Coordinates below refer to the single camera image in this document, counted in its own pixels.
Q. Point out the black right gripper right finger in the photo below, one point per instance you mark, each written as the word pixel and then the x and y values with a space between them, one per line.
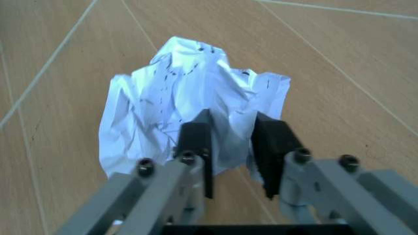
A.
pixel 273 147

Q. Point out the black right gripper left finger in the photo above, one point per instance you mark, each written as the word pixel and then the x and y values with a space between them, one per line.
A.
pixel 194 143

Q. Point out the white paper ball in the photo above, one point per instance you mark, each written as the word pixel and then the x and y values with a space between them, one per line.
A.
pixel 183 102

